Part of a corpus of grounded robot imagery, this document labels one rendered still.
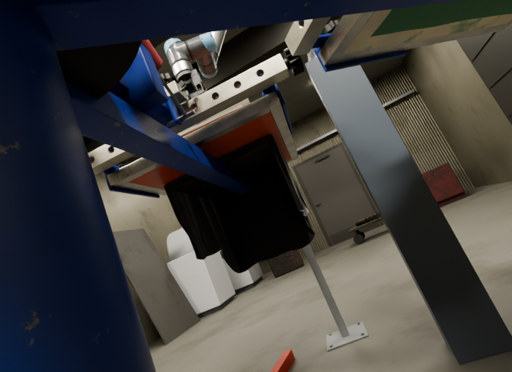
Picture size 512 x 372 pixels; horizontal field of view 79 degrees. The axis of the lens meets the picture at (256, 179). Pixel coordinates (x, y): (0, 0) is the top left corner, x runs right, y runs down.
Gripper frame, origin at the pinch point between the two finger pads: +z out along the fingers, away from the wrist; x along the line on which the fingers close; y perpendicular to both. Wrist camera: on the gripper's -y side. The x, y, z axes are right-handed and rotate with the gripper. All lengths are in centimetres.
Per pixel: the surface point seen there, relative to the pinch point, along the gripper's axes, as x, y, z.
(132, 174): -19.1, -20.8, 14.2
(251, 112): -19.0, 20.2, 13.4
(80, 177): -84, 10, 40
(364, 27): -35, 53, 14
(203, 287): 367, -182, 69
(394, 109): 643, 291, -121
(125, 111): -59, 3, 20
